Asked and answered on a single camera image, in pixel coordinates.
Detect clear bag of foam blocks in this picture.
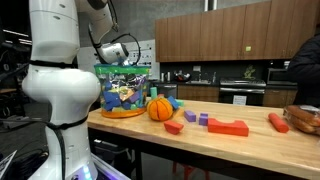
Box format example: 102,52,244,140
94,64,150,118

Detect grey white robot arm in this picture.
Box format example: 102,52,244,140
22,0,126,180

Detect blue foam block on table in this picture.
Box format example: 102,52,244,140
167,96,179,109

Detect small red foam block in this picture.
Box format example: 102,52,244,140
164,120,184,135

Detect purple foam block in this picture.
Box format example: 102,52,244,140
199,113,208,126

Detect red arch foam block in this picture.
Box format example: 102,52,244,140
207,118,249,137

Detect green foam cylinder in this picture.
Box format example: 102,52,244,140
150,87,158,99

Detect orange plush ball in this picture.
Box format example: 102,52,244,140
147,98,173,121

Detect lower wooden cabinets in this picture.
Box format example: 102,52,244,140
178,85,219,102

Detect wooden cabinets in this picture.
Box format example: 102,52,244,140
178,85,219,102
155,0,319,62

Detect kitchen sink with faucet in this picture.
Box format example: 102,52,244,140
186,73,211,85

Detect purple foam cube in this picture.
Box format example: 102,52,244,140
184,110,196,122

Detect stainless steel oven range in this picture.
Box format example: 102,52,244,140
218,78,266,106

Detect black microwave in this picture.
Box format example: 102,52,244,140
267,68,290,85

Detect upper wooden cabinets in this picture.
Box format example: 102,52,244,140
155,0,319,62

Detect person in dark jacket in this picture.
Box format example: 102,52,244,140
287,34,320,107

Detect bagged bread loaf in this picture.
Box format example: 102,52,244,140
283,105,320,135

